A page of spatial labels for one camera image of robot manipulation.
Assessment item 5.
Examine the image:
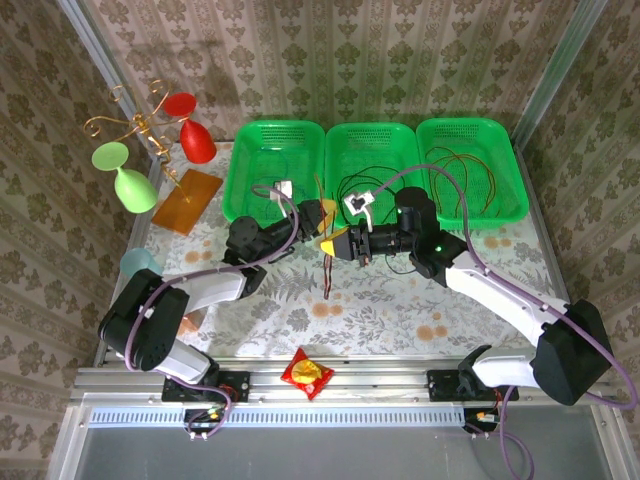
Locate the orange wooden base board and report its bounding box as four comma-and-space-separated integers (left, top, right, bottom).
150, 168, 225, 237

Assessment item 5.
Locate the aluminium frame rail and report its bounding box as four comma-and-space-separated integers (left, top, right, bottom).
69, 355, 617, 407

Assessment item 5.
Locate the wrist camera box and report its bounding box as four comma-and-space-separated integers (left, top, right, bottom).
343, 192, 375, 217
269, 178, 297, 202

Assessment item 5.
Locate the aluminium table side rail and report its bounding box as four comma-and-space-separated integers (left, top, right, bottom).
514, 144, 609, 371
94, 159, 166, 366

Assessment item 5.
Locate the red plastic wine glass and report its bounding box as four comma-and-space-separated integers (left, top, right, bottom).
163, 92, 218, 165

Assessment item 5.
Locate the red snack packet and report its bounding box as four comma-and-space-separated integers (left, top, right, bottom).
280, 347, 335, 401

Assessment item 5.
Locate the aluminium frame post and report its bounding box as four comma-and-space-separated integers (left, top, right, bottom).
56, 0, 169, 174
508, 0, 609, 147

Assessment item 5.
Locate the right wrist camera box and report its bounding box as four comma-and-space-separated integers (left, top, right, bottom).
343, 192, 375, 217

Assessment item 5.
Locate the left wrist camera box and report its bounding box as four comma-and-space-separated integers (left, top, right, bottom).
269, 178, 297, 202

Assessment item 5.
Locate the blue plastic cup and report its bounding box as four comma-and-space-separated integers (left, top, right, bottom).
118, 248, 164, 276

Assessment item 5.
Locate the small black controller board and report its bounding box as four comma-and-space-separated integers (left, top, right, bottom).
462, 407, 505, 435
183, 407, 227, 435

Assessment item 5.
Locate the white slotted cable duct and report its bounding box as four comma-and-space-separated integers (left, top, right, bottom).
87, 405, 474, 429

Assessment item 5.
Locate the gold wire glass rack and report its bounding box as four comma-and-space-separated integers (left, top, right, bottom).
82, 78, 194, 204

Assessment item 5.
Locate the orange plastic cup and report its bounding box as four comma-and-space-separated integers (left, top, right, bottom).
177, 308, 209, 336

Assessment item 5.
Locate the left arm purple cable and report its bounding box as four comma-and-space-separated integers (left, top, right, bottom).
124, 183, 301, 441

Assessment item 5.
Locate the green plastic wine glass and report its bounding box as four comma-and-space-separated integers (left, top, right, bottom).
91, 141, 160, 215

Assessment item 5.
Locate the green plastic basket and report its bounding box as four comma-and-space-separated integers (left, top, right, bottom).
221, 119, 326, 232
324, 122, 429, 236
415, 116, 530, 230

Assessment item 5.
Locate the grey metal panel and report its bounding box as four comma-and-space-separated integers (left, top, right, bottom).
59, 405, 624, 480

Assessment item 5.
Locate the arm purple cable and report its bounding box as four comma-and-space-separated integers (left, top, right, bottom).
372, 164, 634, 479
124, 183, 301, 441

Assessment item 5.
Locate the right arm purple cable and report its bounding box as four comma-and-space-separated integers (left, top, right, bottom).
372, 164, 634, 479

